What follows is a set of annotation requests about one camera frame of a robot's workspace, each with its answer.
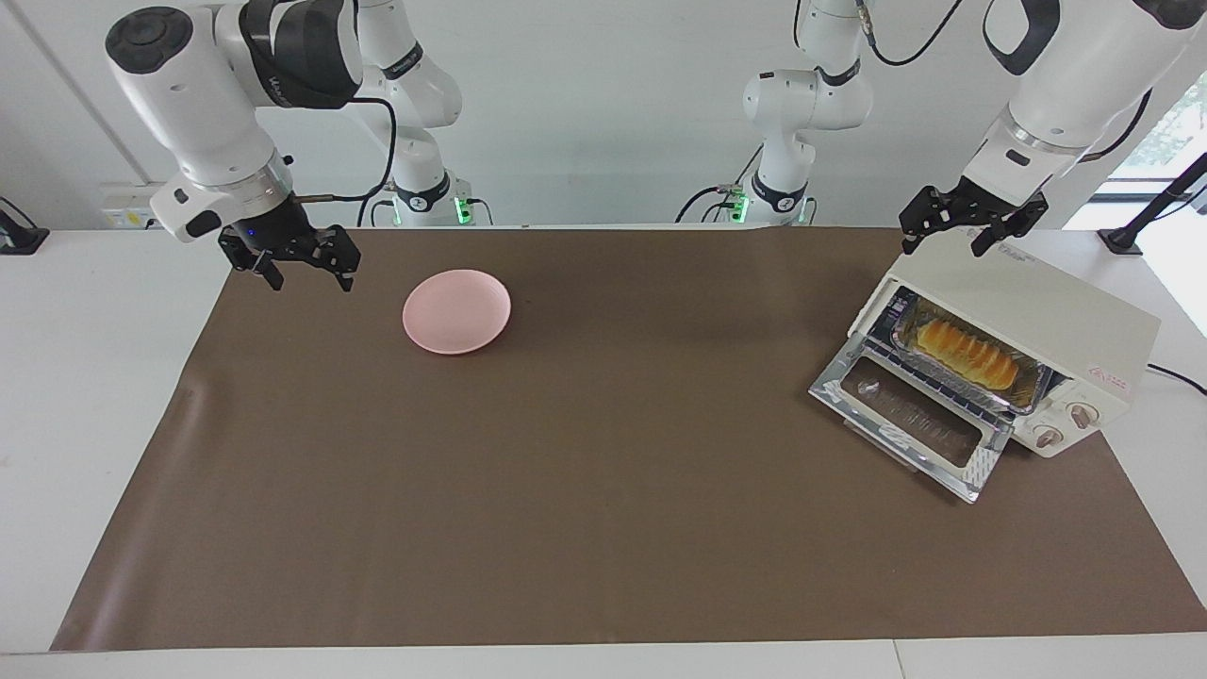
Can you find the glass oven door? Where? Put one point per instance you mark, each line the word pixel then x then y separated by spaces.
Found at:
pixel 849 372

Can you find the cream toaster oven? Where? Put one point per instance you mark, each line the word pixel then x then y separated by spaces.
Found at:
pixel 1047 302

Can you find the brown table mat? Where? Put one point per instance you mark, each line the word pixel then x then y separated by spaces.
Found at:
pixel 566 471

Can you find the black clamp stand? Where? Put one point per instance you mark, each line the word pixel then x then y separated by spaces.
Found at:
pixel 1155 207

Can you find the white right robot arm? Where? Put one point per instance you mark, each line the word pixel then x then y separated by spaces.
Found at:
pixel 189 104

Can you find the white wall socket box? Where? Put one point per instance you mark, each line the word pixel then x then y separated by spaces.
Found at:
pixel 132 203

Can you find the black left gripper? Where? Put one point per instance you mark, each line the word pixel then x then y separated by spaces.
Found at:
pixel 971 209

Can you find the cream oven knob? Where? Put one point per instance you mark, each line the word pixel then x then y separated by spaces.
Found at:
pixel 1084 416
pixel 1048 437

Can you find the aluminium foil tray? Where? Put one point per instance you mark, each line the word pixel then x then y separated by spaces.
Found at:
pixel 1035 382

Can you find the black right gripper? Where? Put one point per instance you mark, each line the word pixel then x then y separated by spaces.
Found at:
pixel 278 236

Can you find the black table clamp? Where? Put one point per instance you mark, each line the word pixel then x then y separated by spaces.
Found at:
pixel 19 238

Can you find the sliced golden bread loaf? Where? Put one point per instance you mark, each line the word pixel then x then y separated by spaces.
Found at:
pixel 967 354

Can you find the pink round plate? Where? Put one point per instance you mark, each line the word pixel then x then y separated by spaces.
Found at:
pixel 456 311

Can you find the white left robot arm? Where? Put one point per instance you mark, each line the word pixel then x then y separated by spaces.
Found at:
pixel 1084 75

